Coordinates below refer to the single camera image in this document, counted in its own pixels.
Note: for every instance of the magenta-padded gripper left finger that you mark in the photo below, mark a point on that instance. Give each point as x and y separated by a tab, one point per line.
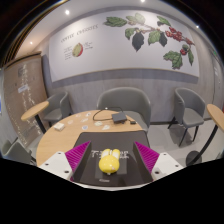
58	163

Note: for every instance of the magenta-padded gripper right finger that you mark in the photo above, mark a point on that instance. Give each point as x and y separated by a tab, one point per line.
165	163

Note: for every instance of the yellow computer mouse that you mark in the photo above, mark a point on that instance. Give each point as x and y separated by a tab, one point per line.
109	164

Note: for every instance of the dark grey mouse pad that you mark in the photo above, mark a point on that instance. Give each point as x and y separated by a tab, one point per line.
110	140

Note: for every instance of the small paper sticker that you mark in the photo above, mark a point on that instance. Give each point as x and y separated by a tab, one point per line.
106	127
70	122
98	123
84	120
88	114
78	115
85	127

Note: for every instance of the small black plug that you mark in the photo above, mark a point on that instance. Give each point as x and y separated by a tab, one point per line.
133	122

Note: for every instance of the ceiling lights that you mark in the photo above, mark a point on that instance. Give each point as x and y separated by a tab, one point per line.
67	12

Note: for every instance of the wooden wall panel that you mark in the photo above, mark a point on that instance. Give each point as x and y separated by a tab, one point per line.
23	100

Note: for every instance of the coffee plant wall mural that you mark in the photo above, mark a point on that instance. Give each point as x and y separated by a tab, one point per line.
110	50

